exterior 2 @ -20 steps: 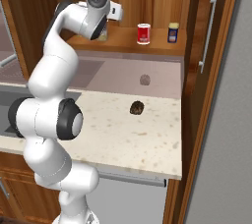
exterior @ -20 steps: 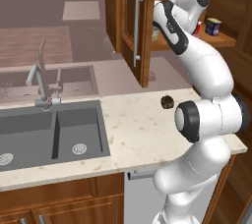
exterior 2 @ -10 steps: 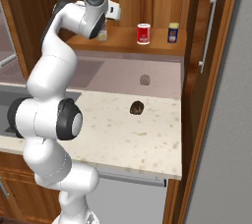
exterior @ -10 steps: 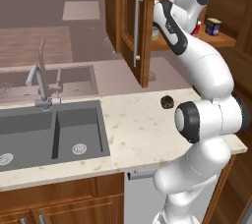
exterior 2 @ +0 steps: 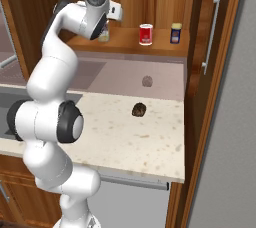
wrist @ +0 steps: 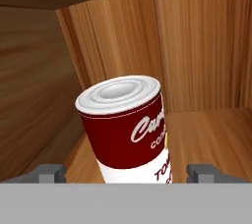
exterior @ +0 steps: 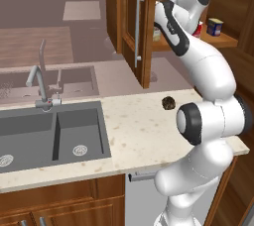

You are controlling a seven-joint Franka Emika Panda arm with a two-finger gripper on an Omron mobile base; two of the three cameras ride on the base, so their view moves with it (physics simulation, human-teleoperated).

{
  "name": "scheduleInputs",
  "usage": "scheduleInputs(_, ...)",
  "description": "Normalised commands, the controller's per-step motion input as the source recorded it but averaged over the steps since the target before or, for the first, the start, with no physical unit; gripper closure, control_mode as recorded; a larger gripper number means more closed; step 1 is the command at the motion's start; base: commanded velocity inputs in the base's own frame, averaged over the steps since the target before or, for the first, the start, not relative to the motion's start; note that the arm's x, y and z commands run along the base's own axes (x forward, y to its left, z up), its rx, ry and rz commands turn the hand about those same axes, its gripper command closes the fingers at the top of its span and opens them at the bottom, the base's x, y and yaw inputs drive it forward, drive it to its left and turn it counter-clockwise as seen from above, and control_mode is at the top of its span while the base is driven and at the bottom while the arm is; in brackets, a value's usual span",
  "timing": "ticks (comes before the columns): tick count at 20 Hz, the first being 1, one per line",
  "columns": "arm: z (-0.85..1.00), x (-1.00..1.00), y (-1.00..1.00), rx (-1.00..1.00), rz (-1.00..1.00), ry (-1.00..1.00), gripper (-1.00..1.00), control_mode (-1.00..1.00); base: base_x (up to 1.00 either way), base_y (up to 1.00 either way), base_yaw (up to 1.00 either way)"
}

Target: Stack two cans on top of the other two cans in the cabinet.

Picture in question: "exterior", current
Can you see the wooden wall cabinet door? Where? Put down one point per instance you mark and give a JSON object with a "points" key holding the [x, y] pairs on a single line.
{"points": [[129, 22]]}

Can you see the wooden base cabinet door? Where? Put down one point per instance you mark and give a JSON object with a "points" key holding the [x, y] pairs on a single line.
{"points": [[13, 220], [82, 212]]}

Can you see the white dishwasher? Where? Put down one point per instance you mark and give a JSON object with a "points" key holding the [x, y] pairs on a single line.
{"points": [[142, 203]]}

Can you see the brown round lump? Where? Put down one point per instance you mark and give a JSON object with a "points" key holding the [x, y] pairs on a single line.
{"points": [[168, 103]]}

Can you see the wooden wall cabinet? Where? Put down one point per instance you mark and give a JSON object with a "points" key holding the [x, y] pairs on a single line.
{"points": [[228, 2]]}

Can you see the grey double sink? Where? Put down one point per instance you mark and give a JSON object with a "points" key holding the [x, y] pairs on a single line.
{"points": [[49, 137]]}

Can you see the wooden drawer front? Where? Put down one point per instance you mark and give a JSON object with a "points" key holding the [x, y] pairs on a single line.
{"points": [[46, 195]]}

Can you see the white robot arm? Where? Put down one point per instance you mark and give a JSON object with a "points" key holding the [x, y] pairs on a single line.
{"points": [[211, 71]]}

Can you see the pale yellow can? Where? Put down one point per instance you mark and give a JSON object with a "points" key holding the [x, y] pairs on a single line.
{"points": [[156, 34]]}

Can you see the blue can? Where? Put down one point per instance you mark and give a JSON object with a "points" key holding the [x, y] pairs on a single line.
{"points": [[215, 27]]}

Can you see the silver tap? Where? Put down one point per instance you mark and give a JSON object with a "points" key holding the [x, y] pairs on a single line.
{"points": [[41, 86]]}

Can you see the red can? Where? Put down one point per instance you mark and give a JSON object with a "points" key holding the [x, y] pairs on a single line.
{"points": [[198, 31]]}

